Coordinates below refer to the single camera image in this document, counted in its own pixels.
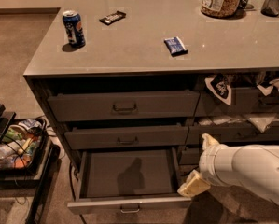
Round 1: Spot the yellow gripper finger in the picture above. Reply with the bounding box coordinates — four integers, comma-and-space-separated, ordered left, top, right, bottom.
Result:
177, 170, 211, 198
202, 133, 219, 150

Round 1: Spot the grey drawer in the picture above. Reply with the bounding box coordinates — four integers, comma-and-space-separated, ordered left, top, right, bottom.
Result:
48, 91, 199, 122
195, 87, 279, 117
64, 124, 188, 149
179, 144, 279, 166
67, 147, 190, 215
187, 122, 279, 145

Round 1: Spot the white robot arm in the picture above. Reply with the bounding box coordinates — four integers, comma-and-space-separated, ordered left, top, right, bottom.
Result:
177, 133, 279, 206

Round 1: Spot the clear plastic bag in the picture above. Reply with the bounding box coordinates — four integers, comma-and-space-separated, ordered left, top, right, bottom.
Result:
197, 113, 279, 133

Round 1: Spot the grey counter cabinet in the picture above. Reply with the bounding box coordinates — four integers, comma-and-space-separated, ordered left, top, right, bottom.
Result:
24, 0, 279, 163

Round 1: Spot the blue snack packet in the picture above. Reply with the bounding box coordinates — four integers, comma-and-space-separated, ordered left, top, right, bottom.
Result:
164, 36, 188, 56

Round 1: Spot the large jar of nuts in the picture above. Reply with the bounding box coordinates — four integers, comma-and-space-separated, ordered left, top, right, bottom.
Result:
201, 0, 240, 18

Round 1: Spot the black chocolate bar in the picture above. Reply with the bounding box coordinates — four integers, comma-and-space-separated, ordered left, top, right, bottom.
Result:
100, 10, 126, 25

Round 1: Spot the black bin of trash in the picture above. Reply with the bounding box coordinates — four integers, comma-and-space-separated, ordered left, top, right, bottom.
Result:
0, 118, 48, 178

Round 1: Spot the blue pepsi can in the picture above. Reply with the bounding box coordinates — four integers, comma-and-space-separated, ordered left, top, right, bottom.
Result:
63, 10, 86, 48

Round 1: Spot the black floor cable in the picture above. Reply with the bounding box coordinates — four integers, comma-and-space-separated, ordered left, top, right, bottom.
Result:
67, 161, 88, 224

